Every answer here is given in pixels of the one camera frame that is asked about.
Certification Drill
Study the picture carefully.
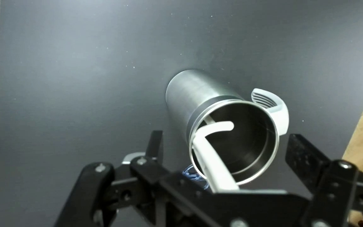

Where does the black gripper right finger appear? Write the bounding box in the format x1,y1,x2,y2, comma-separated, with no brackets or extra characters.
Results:
285,133,363,227

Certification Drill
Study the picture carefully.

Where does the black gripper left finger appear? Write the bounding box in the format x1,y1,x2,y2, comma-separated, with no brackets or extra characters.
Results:
55,129,164,227

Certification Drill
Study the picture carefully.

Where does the stainless steel flask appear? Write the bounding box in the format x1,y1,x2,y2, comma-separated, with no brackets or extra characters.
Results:
166,69,290,185

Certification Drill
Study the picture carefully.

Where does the white bottle brush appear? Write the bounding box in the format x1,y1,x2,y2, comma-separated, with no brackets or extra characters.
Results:
192,121,240,192

